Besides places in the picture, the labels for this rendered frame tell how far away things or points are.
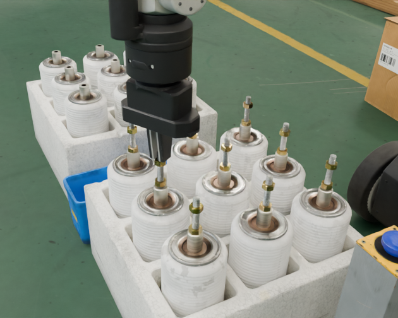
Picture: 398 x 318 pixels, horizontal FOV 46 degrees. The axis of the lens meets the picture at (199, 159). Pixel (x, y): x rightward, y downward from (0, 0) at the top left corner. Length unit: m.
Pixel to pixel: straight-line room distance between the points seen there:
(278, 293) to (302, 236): 0.11
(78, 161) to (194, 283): 0.52
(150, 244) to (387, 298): 0.35
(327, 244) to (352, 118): 0.93
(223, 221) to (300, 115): 0.89
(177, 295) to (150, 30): 0.36
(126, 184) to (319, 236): 0.33
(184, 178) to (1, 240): 0.46
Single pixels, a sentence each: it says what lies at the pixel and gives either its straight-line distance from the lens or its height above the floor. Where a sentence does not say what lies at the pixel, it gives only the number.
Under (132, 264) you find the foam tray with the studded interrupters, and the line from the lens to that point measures 0.76.
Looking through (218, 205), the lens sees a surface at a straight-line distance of 0.78.
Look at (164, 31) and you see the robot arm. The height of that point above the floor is 0.54.
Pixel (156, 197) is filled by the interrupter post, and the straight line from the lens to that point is 0.74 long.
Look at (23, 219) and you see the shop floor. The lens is 1.17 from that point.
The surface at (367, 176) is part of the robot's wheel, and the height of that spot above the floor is 0.15.
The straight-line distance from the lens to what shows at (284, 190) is 0.84.
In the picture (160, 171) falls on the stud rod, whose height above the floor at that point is 0.31.
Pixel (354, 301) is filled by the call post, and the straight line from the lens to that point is 0.69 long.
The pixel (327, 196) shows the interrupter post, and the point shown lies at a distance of 0.77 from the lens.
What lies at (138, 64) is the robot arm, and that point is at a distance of 0.60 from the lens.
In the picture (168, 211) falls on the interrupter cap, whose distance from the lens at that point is 0.74.
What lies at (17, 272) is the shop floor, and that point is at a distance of 1.04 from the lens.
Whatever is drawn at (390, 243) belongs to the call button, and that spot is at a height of 0.33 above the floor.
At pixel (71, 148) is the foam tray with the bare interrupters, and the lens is 1.06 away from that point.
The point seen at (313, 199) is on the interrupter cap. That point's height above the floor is 0.25.
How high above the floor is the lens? 0.72
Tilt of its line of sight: 33 degrees down
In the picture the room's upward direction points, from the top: 2 degrees clockwise
